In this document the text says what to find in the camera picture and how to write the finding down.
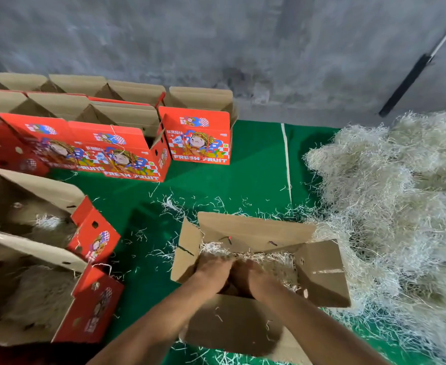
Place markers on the person's right hand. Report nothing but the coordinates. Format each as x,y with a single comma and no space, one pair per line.
252,279

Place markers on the person's left hand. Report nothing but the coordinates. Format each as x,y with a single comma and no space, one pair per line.
212,275

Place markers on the pile of shredded paper filler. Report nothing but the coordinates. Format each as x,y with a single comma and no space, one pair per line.
398,201

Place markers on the group of red fruit boxes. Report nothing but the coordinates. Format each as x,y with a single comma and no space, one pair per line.
94,121

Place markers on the person's right forearm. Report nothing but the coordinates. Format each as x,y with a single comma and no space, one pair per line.
322,327

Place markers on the person's left forearm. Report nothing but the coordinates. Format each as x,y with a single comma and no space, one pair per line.
154,327

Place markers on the white pole with black grip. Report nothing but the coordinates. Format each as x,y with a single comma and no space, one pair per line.
405,83

